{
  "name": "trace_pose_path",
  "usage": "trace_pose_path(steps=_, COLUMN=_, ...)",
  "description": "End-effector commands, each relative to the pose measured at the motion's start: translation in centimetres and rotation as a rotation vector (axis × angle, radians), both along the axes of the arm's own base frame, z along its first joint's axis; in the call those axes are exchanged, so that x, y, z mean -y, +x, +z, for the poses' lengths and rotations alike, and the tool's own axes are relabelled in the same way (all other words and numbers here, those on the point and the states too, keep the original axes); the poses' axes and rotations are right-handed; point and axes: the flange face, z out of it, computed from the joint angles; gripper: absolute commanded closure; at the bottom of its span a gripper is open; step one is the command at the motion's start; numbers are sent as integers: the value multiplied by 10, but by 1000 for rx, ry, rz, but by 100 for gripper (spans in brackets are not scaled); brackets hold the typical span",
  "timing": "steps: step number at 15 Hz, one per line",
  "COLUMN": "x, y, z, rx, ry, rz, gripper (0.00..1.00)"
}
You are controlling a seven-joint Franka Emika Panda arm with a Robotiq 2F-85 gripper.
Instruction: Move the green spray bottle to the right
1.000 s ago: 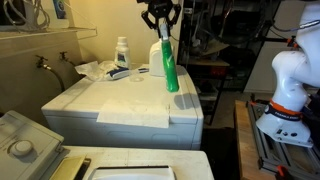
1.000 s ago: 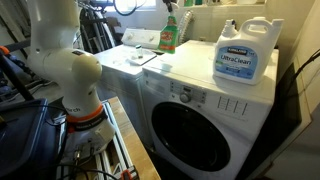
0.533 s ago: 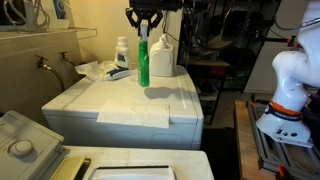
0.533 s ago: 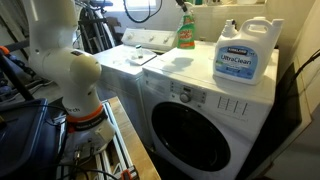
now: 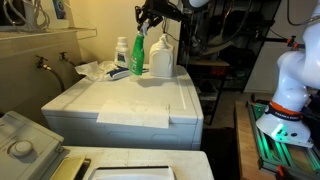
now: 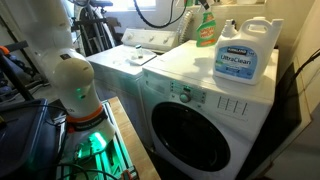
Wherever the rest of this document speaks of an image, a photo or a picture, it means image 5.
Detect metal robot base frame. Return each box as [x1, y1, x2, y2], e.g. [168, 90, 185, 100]
[246, 101, 320, 180]

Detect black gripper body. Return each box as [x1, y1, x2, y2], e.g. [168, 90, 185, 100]
[143, 0, 184, 21]

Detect wooden table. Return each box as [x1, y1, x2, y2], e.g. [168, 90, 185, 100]
[234, 101, 275, 180]

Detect left wall faucet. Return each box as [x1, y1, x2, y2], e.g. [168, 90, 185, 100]
[36, 56, 52, 71]

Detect white bottle blue label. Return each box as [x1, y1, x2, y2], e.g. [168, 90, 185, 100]
[114, 37, 130, 68]

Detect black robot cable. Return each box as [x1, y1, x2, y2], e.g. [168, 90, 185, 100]
[266, 0, 320, 44]

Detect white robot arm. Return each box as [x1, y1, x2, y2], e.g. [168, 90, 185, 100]
[135, 0, 320, 148]

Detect white cables on shelf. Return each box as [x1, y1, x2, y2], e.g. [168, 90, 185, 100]
[1, 0, 51, 33]

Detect green spray bottle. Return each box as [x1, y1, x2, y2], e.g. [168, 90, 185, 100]
[129, 22, 149, 76]

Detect large white detergent jug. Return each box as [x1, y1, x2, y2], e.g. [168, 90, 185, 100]
[149, 34, 174, 77]

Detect wall faucet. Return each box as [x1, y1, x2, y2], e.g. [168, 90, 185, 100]
[59, 51, 70, 62]
[36, 56, 52, 71]

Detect right wall faucet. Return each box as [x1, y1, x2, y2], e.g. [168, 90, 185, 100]
[59, 51, 70, 62]

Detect white paper sheet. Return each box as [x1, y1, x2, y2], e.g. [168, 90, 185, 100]
[97, 100, 170, 129]

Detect blue white packet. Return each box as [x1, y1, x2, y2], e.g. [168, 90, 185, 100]
[105, 67, 150, 81]

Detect crumpled white cloth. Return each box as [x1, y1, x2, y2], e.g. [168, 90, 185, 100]
[75, 61, 106, 82]

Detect white dryer machine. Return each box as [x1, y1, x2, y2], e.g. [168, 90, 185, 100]
[42, 65, 204, 150]

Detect wall shelf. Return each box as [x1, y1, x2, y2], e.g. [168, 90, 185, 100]
[0, 27, 98, 41]

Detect white washing machine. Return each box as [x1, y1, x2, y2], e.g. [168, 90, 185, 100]
[0, 111, 214, 180]

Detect dark storage shelf rack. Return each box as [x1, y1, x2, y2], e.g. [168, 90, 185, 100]
[179, 0, 281, 124]

